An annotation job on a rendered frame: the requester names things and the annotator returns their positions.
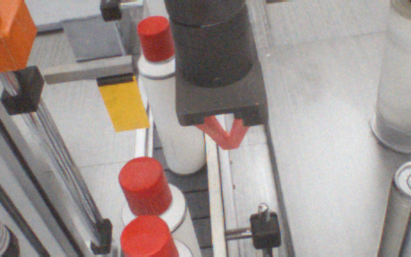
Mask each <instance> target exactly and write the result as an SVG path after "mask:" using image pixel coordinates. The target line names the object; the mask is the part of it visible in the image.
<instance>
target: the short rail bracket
mask: <svg viewBox="0 0 411 257"><path fill-rule="evenodd" d="M249 220H250V226H251V241H252V246H253V247H254V248H255V249H261V252H262V257H273V249H272V248H276V247H278V246H280V245H281V244H282V236H281V229H280V226H279V219H278V215H277V213H276V212H275V211H269V207H268V204H267V203H259V206H258V213H252V215H251V216H250V218H249Z"/></svg>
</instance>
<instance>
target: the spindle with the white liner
mask: <svg viewBox="0 0 411 257"><path fill-rule="evenodd" d="M371 126H372V131H373V133H374V136H375V137H377V138H378V140H380V141H381V142H382V144H384V145H386V146H388V147H389V148H390V149H393V150H397V151H399V152H402V153H411V0H390V7H389V18H388V21H387V25H386V36H385V42H384V48H383V55H382V63H381V77H380V80H379V83H378V96H377V97H376V98H375V100H374V113H373V115H372V121H371Z"/></svg>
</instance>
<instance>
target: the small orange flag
mask: <svg viewBox="0 0 411 257"><path fill-rule="evenodd" d="M96 85H97V86H98V88H99V92H100V94H101V96H102V98H103V102H104V104H105V108H106V110H107V112H108V113H109V117H110V119H111V123H112V126H113V127H114V130H115V132H120V131H126V130H136V129H146V128H150V127H151V125H150V123H149V119H148V117H147V113H146V111H145V107H144V103H143V98H142V96H141V94H140V92H139V86H138V85H137V82H136V76H134V74H133V72H129V73H125V74H119V75H115V76H105V77H100V78H96Z"/></svg>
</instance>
